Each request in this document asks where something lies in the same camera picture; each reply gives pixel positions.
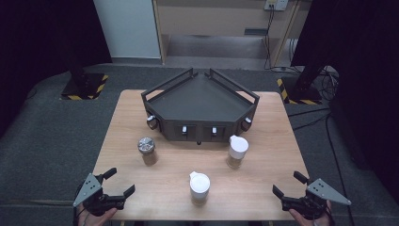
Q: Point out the black curtain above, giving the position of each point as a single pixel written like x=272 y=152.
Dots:
x=37 y=47
x=367 y=62

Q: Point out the white panel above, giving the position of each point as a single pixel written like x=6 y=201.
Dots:
x=128 y=28

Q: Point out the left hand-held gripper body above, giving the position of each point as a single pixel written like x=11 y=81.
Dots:
x=89 y=190

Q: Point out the white wall socket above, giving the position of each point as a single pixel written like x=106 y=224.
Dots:
x=276 y=4

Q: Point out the black corner shelf rack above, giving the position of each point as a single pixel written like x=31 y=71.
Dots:
x=200 y=100

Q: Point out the wooden cabinet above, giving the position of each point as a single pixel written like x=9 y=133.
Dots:
x=219 y=19

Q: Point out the person's left hand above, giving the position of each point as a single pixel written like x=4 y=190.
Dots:
x=94 y=220

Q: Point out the silver lid spice jar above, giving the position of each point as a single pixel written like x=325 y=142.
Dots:
x=147 y=150

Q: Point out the black stand with striped base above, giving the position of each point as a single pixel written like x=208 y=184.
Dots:
x=302 y=92
x=84 y=84

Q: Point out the white lid spice jar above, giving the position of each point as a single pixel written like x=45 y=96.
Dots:
x=199 y=185
x=237 y=149

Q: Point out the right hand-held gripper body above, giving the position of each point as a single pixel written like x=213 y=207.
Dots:
x=326 y=191

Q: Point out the person's right hand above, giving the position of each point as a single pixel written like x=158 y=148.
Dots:
x=304 y=219

